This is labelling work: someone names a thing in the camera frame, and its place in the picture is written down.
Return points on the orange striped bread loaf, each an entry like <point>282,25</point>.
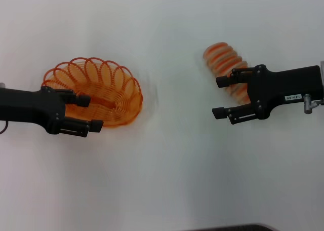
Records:
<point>220,56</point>

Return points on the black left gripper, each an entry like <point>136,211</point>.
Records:
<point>27,104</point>

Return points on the silver metal bracket knob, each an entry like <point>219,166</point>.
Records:
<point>307,104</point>

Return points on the dark curved robot base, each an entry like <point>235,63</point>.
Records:
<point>233,228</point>

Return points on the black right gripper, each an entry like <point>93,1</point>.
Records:
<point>278,86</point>

